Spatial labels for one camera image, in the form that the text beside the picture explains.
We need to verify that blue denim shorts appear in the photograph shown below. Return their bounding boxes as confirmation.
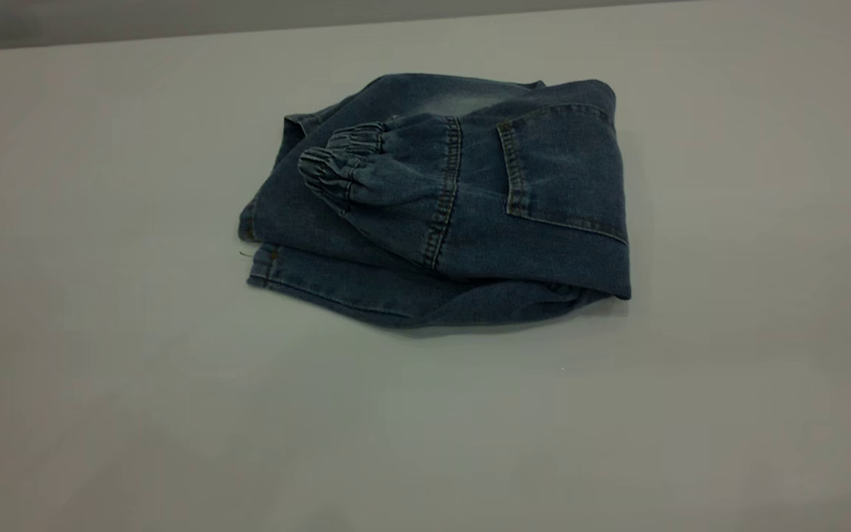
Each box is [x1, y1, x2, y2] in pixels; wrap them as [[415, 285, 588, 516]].
[[237, 72, 633, 329]]

